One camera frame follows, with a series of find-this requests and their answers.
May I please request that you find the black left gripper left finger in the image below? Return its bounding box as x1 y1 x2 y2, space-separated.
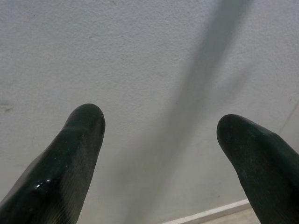
0 104 106 224

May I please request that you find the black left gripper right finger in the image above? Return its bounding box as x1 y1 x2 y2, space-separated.
216 114 299 224

